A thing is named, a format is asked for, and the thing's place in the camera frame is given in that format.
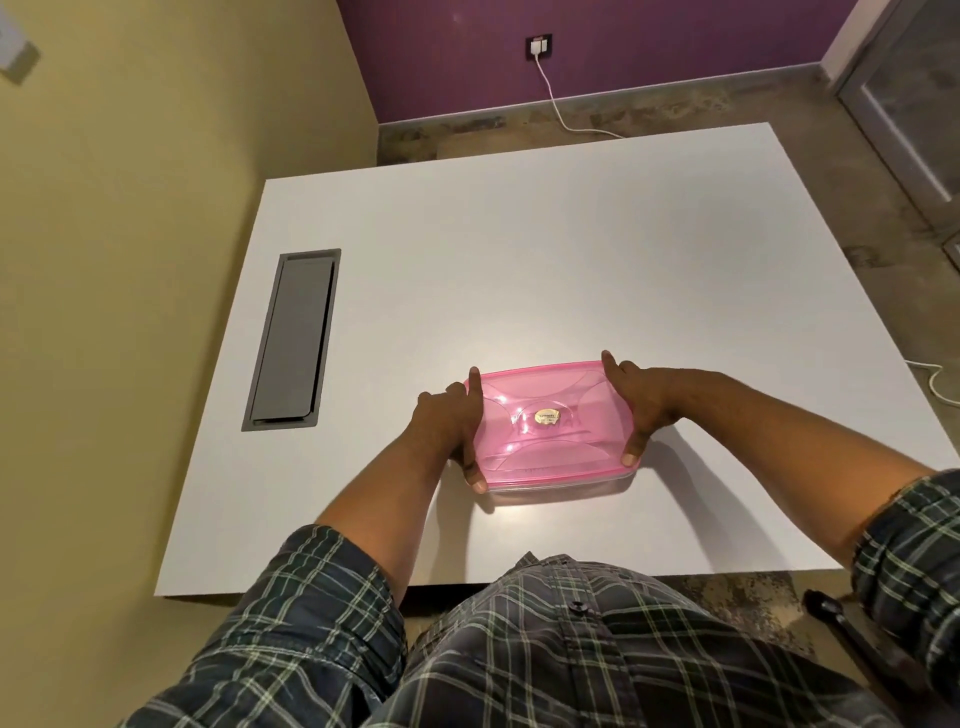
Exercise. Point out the person's left hand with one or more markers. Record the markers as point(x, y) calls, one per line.
point(442, 427)

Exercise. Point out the person's right hand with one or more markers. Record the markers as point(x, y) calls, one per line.
point(649, 409)

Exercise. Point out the person's left thumb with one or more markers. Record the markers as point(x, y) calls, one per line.
point(474, 465)

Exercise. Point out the person's right thumb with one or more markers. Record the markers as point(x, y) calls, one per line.
point(636, 446)

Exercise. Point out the pink plastic lidded container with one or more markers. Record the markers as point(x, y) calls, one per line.
point(551, 431)

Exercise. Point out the person's right forearm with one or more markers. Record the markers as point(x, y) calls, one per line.
point(795, 457)

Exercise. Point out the person's left forearm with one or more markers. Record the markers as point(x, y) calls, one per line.
point(390, 510)

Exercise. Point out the dark plaid shirt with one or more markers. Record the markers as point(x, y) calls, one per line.
point(540, 645)

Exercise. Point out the black chair armrest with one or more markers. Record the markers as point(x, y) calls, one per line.
point(855, 637)

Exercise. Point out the glass door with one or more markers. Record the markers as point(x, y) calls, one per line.
point(911, 97)

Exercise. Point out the wall power socket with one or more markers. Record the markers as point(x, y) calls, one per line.
point(538, 46)

